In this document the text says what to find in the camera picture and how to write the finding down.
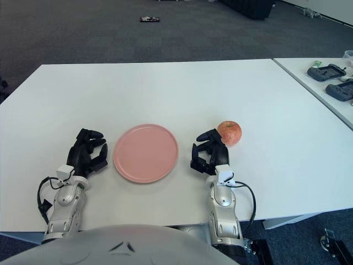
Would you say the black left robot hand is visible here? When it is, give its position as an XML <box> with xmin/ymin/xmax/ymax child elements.
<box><xmin>66</xmin><ymin>128</ymin><xmax>109</xmax><ymax>179</ymax></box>

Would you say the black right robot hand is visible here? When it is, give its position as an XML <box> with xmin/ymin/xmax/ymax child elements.
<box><xmin>189</xmin><ymin>128</ymin><xmax>230</xmax><ymax>176</ymax></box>

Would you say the red yellow apple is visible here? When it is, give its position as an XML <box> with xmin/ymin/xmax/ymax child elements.
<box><xmin>217</xmin><ymin>120</ymin><xmax>243</xmax><ymax>146</ymax></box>

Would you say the pink round plate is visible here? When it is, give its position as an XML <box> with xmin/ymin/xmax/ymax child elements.
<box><xmin>113</xmin><ymin>124</ymin><xmax>179</xmax><ymax>184</ymax></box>

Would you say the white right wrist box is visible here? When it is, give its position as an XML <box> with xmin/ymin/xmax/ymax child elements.
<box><xmin>215</xmin><ymin>165</ymin><xmax>237</xmax><ymax>186</ymax></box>

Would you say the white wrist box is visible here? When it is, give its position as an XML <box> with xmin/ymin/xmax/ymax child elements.
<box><xmin>56</xmin><ymin>165</ymin><xmax>74</xmax><ymax>184</ymax></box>
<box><xmin>215</xmin><ymin>165</ymin><xmax>237</xmax><ymax>186</ymax></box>

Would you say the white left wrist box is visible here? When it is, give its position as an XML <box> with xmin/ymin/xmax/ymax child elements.
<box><xmin>56</xmin><ymin>165</ymin><xmax>74</xmax><ymax>184</ymax></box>

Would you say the white table support beam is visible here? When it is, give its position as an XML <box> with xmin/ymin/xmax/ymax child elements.
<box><xmin>0</xmin><ymin>231</ymin><xmax>46</xmax><ymax>245</ymax></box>
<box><xmin>261</xmin><ymin>214</ymin><xmax>315</xmax><ymax>230</ymax></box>

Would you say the grey robot torso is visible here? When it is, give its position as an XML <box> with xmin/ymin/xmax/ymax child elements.
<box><xmin>0</xmin><ymin>225</ymin><xmax>240</xmax><ymax>265</ymax></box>

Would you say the teal object on side table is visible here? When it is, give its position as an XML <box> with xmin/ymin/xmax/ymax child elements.
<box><xmin>307</xmin><ymin>63</ymin><xmax>347</xmax><ymax>82</ymax></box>

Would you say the grey handheld controller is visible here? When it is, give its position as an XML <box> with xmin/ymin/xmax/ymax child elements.
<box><xmin>325</xmin><ymin>79</ymin><xmax>353</xmax><ymax>102</ymax></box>

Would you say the black cabinet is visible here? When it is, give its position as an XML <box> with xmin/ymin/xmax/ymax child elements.
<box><xmin>220</xmin><ymin>0</ymin><xmax>276</xmax><ymax>20</ymax></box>

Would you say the black wheeled stand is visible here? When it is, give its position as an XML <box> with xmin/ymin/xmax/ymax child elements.
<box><xmin>319</xmin><ymin>228</ymin><xmax>353</xmax><ymax>265</ymax></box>

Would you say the small grey quadruped robot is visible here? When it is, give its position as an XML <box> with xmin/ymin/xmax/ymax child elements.
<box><xmin>300</xmin><ymin>8</ymin><xmax>323</xmax><ymax>19</ymax></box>

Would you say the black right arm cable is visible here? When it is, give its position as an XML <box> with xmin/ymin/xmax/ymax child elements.
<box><xmin>231</xmin><ymin>181</ymin><xmax>257</xmax><ymax>241</ymax></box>

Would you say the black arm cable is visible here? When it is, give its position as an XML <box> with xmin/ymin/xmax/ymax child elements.
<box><xmin>231</xmin><ymin>181</ymin><xmax>257</xmax><ymax>241</ymax></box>
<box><xmin>37</xmin><ymin>176</ymin><xmax>60</xmax><ymax>224</ymax></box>

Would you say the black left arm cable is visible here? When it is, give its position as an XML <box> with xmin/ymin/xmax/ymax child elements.
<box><xmin>37</xmin><ymin>176</ymin><xmax>60</xmax><ymax>224</ymax></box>

